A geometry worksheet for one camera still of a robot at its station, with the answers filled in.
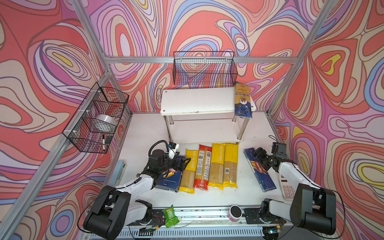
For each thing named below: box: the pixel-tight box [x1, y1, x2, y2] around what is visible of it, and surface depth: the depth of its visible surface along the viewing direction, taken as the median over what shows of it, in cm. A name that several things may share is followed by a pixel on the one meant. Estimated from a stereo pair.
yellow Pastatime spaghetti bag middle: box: [208, 143, 226, 191], surface depth 90 cm
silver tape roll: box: [94, 114, 117, 132], surface depth 73 cm
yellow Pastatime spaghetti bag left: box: [179, 149, 199, 194], surface depth 86 cm
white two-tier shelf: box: [160, 87, 257, 144], surface depth 85 cm
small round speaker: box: [228, 205, 243, 222], surface depth 72 cm
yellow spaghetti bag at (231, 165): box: [223, 143, 239, 189], surface depth 90 cm
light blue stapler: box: [110, 160, 127, 187], surface depth 86 cm
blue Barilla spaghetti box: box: [243, 147, 277, 193], surface depth 86 cm
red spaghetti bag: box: [194, 144, 212, 191], surface depth 89 cm
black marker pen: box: [102, 134, 106, 152], surface depth 73 cm
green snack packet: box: [162, 204, 180, 228], surface depth 74 cm
